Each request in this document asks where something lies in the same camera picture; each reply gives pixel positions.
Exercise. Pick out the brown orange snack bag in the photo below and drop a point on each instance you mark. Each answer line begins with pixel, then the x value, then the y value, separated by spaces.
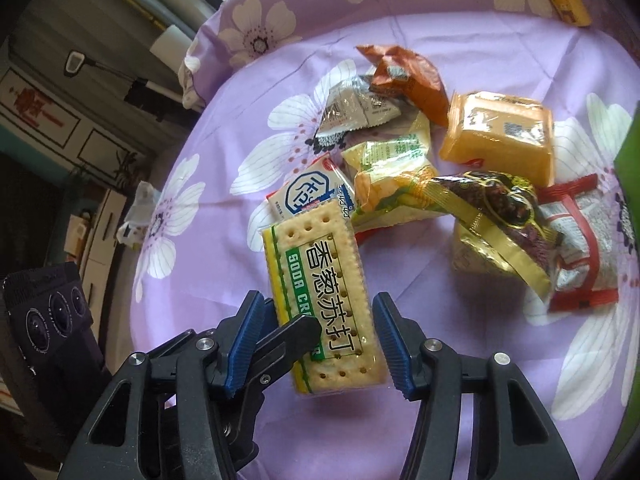
pixel 402 72

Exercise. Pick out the green cardboard box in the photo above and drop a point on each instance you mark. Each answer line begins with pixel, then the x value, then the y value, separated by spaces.
pixel 627 168

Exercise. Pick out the red silver snack packet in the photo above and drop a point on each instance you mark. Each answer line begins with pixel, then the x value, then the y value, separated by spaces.
pixel 586 264

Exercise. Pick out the orange yellow snack packet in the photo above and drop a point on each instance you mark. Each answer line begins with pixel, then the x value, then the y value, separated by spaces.
pixel 497 132

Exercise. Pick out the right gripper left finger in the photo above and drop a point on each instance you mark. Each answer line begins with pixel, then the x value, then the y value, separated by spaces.
pixel 187 409

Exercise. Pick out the white blue rice cracker packet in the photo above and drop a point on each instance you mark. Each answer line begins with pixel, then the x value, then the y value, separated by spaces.
pixel 320 182

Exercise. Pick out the black tracking camera unit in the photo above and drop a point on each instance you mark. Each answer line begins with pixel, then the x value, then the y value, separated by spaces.
pixel 50 317

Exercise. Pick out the gold dark snack bag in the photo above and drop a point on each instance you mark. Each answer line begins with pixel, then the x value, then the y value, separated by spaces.
pixel 503 212

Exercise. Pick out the silver grey snack packet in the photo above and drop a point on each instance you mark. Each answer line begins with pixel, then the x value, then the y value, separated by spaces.
pixel 351 106

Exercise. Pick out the purple floral bed sheet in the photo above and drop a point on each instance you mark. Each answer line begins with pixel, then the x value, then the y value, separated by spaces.
pixel 261 71

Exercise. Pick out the light green snack bag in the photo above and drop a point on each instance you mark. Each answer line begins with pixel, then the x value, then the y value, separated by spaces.
pixel 389 177

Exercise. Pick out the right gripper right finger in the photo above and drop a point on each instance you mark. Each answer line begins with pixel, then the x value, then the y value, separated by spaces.
pixel 513 434

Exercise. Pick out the white plastic bag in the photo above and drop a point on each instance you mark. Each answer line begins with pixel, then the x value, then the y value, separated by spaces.
pixel 139 216

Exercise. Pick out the soda cracker packet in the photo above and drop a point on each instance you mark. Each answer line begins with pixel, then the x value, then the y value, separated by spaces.
pixel 315 269

